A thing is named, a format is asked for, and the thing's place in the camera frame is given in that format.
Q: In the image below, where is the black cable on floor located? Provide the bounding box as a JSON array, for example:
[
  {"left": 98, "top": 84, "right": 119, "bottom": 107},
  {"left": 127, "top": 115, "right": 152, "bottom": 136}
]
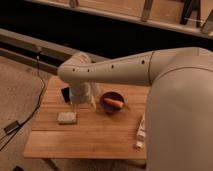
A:
[{"left": 0, "top": 53, "right": 47, "bottom": 152}]

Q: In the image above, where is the black ceramic cup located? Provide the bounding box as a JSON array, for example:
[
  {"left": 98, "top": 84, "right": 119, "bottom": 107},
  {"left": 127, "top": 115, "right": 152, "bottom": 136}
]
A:
[{"left": 61, "top": 87, "right": 71, "bottom": 103}]

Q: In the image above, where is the dark brown bowl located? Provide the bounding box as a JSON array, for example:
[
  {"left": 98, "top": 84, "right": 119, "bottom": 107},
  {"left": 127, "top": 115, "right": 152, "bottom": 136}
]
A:
[{"left": 99, "top": 91, "right": 125, "bottom": 114}]

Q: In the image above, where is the wooden table board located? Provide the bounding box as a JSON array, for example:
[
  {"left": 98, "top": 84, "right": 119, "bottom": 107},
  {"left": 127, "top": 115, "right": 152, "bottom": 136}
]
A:
[{"left": 24, "top": 76, "right": 149, "bottom": 159}]

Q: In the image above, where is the small black power adapter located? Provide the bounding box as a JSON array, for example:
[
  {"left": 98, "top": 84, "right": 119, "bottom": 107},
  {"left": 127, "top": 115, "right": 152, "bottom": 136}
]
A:
[{"left": 4, "top": 121, "right": 20, "bottom": 135}]

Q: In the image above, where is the orange carrot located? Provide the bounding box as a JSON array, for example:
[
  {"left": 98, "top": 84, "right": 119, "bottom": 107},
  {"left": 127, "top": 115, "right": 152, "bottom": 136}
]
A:
[{"left": 104, "top": 98, "right": 124, "bottom": 108}]

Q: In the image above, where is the white toy figure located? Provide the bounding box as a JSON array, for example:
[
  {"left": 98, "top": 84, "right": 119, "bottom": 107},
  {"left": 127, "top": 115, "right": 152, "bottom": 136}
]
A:
[{"left": 135, "top": 116, "right": 146, "bottom": 149}]

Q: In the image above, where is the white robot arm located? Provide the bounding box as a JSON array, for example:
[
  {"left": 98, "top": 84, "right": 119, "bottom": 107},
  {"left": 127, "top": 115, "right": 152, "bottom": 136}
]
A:
[{"left": 57, "top": 47, "right": 213, "bottom": 171}]

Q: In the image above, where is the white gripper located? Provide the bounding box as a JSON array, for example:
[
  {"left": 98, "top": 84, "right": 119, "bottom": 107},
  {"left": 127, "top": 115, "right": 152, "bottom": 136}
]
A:
[{"left": 69, "top": 83, "right": 97, "bottom": 112}]

